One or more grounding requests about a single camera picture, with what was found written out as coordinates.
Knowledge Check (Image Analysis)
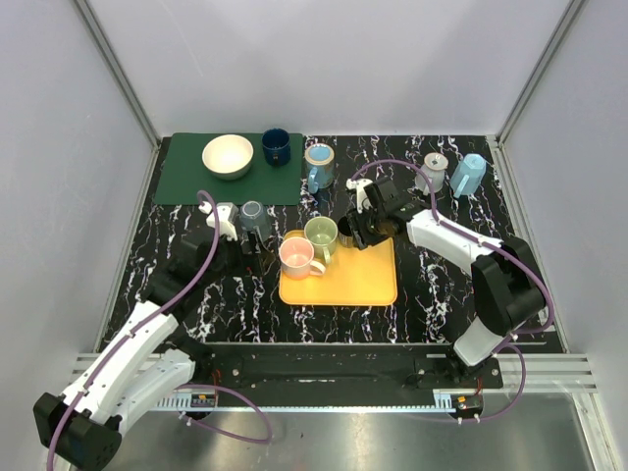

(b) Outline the pink ceramic mug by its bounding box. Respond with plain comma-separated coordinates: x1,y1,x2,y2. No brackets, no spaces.
279,236,326,280

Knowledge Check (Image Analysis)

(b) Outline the pale grey-blue mug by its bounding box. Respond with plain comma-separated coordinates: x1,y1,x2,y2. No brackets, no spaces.
415,152,448,196

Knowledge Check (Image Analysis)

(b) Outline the light green ceramic mug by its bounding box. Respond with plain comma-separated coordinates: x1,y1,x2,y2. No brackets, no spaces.
304,216,339,265

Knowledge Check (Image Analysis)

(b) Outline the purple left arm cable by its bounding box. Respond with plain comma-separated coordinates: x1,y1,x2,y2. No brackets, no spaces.
46,189,274,471

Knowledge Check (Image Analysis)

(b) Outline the black dark red mug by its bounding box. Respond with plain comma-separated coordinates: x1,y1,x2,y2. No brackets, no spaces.
337,216,354,248

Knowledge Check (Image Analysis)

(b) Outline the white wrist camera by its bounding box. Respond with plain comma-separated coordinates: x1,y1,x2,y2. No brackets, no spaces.
345,178,373,214
199,201,238,241

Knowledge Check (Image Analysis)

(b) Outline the yellow plastic tray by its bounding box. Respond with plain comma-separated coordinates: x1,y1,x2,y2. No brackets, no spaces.
279,239,397,306

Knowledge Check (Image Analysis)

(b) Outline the slotted cable duct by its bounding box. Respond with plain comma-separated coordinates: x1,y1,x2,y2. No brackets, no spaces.
151,384,481,413

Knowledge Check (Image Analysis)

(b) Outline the grey faceted mug white inside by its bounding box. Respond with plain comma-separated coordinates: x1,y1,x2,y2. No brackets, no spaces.
239,200,272,242

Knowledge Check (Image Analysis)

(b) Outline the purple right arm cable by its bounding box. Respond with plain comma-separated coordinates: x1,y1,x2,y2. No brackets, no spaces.
350,159,556,424

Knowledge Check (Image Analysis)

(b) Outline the dark blue mug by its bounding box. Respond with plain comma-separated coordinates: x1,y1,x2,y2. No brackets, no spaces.
261,129,290,167

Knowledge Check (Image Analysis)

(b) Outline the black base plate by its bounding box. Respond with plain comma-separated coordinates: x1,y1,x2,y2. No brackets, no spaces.
192,343,503,394

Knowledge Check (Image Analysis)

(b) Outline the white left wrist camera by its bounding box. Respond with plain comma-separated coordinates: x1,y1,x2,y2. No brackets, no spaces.
199,201,238,241

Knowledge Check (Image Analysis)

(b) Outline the left aluminium frame post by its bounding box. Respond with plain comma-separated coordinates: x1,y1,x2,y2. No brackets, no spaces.
73,0,162,148

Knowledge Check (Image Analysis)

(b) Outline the blue mug orange inside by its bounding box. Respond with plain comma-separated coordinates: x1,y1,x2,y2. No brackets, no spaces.
304,143,335,194

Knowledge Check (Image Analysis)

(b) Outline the right aluminium frame post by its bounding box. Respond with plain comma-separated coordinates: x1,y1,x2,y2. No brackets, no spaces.
496,0,588,146

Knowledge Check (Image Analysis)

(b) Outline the cream ceramic bowl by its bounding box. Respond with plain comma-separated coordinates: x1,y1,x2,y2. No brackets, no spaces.
201,134,254,181

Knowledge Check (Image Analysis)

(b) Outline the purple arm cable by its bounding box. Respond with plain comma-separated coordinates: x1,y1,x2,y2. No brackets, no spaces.
350,159,556,424
46,189,274,471

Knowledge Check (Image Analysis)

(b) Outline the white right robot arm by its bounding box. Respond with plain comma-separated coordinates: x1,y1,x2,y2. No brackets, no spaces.
258,177,550,390

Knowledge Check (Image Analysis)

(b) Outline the aluminium frame post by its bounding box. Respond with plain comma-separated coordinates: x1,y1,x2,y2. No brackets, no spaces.
73,0,162,148
496,0,588,146

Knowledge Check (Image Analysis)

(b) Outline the light blue faceted mug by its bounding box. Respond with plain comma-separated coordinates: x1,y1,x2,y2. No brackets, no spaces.
450,153,487,198

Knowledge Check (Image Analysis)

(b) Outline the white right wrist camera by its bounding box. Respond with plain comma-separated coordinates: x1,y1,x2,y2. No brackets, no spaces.
345,178,373,214

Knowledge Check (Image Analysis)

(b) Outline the green table mat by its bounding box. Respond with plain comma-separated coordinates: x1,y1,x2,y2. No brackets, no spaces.
153,132,304,206

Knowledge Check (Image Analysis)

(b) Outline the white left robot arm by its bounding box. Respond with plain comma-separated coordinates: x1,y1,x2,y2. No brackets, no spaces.
33,229,253,470

